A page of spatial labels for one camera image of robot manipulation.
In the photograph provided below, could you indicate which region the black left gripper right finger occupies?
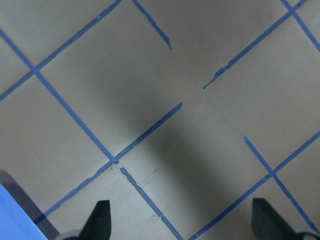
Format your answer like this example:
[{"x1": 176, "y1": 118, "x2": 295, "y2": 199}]
[{"x1": 251, "y1": 198, "x2": 298, "y2": 240}]

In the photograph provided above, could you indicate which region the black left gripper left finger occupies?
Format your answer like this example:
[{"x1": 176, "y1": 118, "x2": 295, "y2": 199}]
[{"x1": 78, "y1": 200, "x2": 112, "y2": 240}]

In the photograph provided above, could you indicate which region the blue plastic tray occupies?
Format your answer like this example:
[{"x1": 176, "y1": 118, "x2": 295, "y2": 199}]
[{"x1": 0, "y1": 184, "x2": 47, "y2": 240}]

